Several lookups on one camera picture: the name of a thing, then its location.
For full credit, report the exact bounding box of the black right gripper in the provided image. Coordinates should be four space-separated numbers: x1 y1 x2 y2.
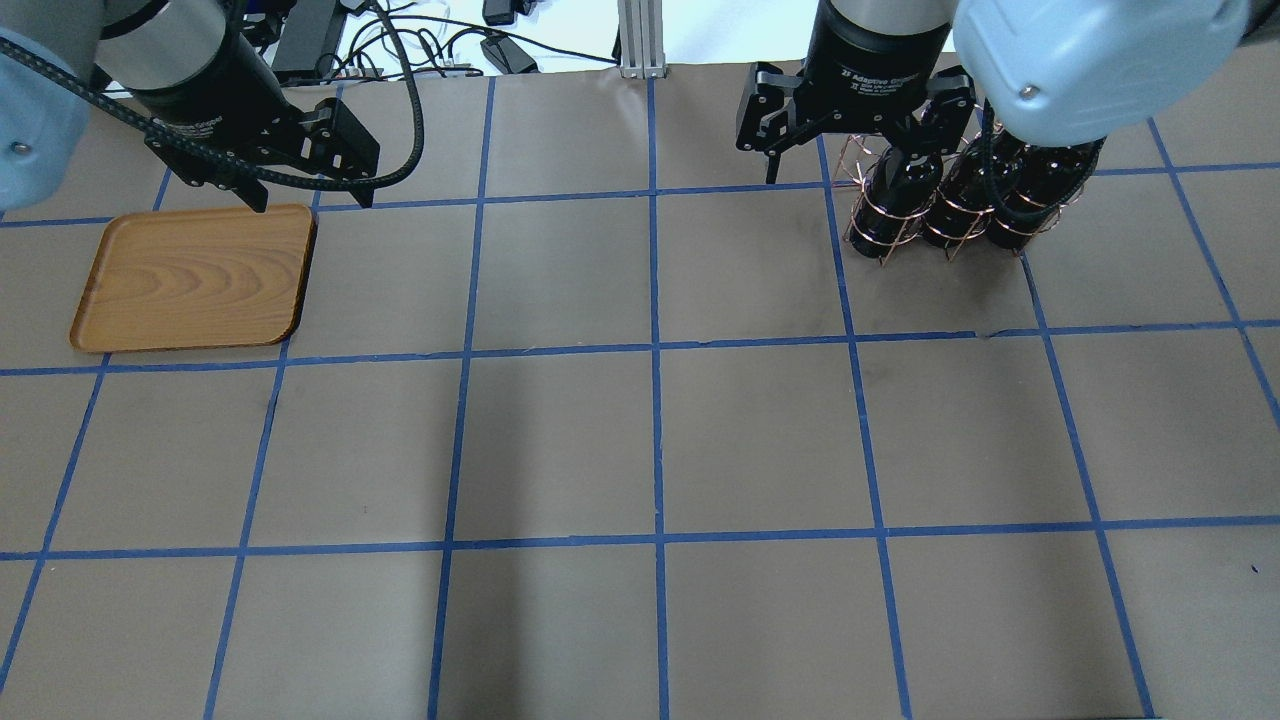
736 3 977 184

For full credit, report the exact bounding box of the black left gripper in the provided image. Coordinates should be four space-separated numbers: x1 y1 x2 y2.
128 22 380 213

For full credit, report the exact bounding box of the dark wine bottle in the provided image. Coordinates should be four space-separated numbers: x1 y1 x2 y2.
922 129 1027 258
986 129 1106 252
847 147 945 259

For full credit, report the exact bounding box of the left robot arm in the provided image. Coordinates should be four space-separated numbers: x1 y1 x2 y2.
1 1 380 211

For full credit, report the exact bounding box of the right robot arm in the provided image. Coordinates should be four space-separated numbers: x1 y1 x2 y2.
735 1 1277 182

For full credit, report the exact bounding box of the wooden tray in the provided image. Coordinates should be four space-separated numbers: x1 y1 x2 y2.
69 202 317 354

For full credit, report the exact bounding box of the black power adapter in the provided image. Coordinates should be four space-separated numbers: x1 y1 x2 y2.
479 35 541 76

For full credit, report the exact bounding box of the black braided cable right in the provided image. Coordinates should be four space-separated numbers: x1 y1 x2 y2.
975 95 1006 217

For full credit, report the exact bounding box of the black braided cable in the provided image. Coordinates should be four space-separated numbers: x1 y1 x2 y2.
975 95 1006 217
0 0 428 191

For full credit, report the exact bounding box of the copper wire bottle basket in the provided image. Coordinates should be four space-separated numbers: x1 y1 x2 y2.
845 105 1106 263

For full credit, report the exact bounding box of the aluminium frame post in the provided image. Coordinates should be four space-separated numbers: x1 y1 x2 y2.
616 0 669 79

